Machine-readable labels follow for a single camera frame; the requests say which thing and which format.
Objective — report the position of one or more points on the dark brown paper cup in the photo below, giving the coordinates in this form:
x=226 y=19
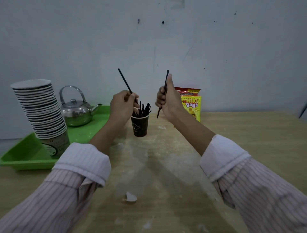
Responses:
x=140 y=127

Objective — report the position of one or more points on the white paper scrap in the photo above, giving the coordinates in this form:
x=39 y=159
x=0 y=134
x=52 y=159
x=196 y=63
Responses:
x=130 y=197

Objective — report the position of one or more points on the green plastic tray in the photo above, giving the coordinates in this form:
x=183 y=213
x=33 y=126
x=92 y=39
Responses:
x=24 y=156

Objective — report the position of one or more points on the person's right forearm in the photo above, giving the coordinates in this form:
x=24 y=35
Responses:
x=192 y=134

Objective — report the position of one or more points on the bunch of black straws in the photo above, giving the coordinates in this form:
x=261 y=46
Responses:
x=142 y=111

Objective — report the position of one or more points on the light wooden table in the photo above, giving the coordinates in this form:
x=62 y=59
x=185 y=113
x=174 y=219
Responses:
x=251 y=144

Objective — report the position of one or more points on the red snack bag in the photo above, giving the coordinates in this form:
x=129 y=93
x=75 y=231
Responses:
x=189 y=90

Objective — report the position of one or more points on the steel kettle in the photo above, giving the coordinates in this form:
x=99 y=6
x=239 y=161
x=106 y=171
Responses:
x=75 y=115

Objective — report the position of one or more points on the person's left hand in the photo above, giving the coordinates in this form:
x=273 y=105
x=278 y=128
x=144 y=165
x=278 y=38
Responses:
x=122 y=108

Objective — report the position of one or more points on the thin dark pole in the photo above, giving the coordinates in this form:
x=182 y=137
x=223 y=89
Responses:
x=303 y=111

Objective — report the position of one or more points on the stack of paper cups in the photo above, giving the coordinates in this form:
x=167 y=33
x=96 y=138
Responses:
x=40 y=108

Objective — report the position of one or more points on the yellow snack bag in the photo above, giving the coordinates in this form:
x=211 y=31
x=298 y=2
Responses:
x=193 y=108

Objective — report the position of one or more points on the single black straw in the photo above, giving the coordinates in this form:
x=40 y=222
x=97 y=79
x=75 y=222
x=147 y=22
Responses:
x=166 y=78
x=124 y=79

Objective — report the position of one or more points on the person's right hand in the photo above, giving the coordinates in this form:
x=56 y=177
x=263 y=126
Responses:
x=171 y=100

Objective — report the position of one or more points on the person's left forearm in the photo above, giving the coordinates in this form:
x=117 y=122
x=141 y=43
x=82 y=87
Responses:
x=103 y=139

